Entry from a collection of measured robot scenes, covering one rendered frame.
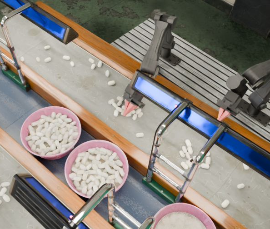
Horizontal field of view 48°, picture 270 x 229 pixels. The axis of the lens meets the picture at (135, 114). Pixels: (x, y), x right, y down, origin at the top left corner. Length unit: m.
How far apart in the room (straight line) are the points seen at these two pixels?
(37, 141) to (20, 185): 0.51
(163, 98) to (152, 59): 0.33
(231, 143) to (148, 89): 0.35
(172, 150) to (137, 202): 0.28
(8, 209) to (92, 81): 0.73
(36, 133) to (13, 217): 0.38
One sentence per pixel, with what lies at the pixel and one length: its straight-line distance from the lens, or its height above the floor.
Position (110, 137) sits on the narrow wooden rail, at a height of 0.76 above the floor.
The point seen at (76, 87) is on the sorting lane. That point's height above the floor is 0.74.
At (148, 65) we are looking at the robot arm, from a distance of 1.40.
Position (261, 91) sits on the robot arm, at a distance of 1.59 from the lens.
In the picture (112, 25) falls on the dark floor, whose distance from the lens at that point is 3.13.
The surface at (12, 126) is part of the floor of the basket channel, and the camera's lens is 1.59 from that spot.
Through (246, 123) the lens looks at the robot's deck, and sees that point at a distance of 1.68.
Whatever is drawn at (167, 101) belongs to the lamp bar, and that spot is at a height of 1.08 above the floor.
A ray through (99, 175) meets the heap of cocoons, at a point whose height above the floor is 0.73.
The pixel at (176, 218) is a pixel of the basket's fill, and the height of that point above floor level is 0.74.
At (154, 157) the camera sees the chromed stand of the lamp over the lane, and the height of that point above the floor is 0.94.
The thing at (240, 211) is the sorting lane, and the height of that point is 0.74.
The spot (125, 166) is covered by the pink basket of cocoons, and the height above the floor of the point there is 0.75.
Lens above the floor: 1.94
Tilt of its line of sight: 55 degrees down
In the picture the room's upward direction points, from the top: 6 degrees clockwise
